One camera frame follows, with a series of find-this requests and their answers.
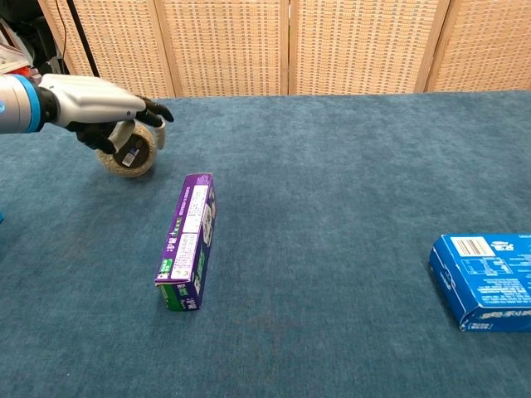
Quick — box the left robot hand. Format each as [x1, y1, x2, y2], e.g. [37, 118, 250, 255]
[39, 73, 174, 154]

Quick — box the small black-lidded seed jar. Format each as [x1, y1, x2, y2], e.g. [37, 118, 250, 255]
[94, 122, 159, 178]

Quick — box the blue Oreo cookie box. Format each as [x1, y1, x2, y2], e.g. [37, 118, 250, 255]
[428, 233, 531, 332]

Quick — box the black tripod stand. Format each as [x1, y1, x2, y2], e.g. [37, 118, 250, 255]
[66, 0, 103, 80]

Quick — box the black office chair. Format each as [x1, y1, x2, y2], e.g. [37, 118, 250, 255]
[0, 0, 80, 80]

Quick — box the wooden woven folding screen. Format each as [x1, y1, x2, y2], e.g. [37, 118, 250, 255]
[37, 0, 531, 100]

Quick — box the purple rectangular carton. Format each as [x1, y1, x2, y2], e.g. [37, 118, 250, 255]
[153, 172, 218, 312]

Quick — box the blue table mat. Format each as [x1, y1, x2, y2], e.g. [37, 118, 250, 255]
[0, 90, 531, 398]

